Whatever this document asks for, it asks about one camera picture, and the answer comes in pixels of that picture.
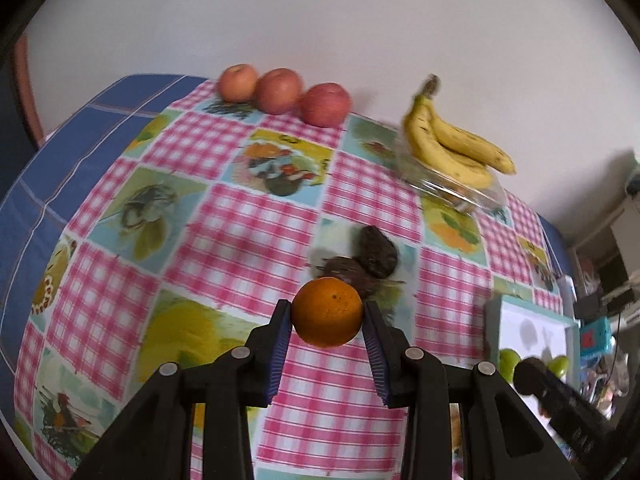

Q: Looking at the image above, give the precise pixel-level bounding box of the large green mango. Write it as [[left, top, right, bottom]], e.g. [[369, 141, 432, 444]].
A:
[[498, 348, 522, 384]]

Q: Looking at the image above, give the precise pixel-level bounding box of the small green lime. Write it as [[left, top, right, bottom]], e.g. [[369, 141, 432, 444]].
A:
[[547, 354, 570, 380]]

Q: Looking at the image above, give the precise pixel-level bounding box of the small tangerine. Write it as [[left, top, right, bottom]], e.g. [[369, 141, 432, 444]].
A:
[[291, 276, 363, 348]]

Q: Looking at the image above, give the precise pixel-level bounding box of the teal rimmed white tray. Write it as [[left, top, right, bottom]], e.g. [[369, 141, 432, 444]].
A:
[[482, 292, 583, 426]]

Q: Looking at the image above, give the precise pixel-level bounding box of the black charger block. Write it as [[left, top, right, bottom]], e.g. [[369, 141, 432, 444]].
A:
[[574, 292, 606, 324]]

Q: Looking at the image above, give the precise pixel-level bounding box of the white power adapter box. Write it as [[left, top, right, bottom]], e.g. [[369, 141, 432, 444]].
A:
[[556, 274, 577, 316]]

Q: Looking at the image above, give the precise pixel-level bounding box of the white shelf unit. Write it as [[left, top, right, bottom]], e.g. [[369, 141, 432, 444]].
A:
[[569, 148, 640, 302]]

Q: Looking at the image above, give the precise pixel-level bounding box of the right dark avocado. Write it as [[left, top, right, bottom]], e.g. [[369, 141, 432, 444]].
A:
[[352, 276, 404, 308]]

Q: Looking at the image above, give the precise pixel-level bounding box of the dark avocado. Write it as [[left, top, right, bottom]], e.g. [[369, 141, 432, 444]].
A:
[[352, 276, 404, 308], [318, 256, 366, 286]]

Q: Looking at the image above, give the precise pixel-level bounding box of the pink checkered fruit tablecloth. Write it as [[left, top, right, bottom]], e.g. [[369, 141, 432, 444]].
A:
[[1, 80, 562, 479]]

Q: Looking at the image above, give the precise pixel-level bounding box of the upper dark passion fruit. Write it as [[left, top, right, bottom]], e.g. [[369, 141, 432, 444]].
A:
[[355, 226, 399, 278]]

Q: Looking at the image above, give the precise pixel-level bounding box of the left dark avocado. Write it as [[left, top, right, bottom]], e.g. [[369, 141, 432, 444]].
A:
[[318, 256, 366, 286]]

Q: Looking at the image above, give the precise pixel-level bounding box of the clear plastic fruit container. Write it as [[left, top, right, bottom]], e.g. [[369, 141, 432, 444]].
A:
[[394, 136, 508, 214]]

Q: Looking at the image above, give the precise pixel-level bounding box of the blue checkered under cloth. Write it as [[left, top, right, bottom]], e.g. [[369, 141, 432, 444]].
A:
[[1, 74, 204, 400]]

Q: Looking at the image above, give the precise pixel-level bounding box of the upper yellow banana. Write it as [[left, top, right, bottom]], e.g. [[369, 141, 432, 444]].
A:
[[422, 74, 516, 174]]

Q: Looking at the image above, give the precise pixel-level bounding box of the yellow banana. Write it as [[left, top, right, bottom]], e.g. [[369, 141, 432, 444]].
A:
[[422, 74, 516, 174], [402, 94, 494, 190]]

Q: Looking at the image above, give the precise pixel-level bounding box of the lower yellow banana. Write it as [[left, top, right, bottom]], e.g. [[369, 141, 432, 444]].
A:
[[402, 94, 494, 190]]

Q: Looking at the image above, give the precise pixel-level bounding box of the small pale red apple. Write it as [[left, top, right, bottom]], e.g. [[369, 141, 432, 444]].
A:
[[217, 64, 258, 104]]

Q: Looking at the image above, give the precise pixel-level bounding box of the middle red apple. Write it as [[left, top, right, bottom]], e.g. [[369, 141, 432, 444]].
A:
[[254, 68, 304, 115]]

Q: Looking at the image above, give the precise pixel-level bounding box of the large red apple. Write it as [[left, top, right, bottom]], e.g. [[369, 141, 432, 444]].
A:
[[298, 82, 352, 128]]

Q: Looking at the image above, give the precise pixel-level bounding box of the teal toy camera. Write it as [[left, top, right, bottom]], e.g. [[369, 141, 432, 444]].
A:
[[579, 316, 613, 361]]

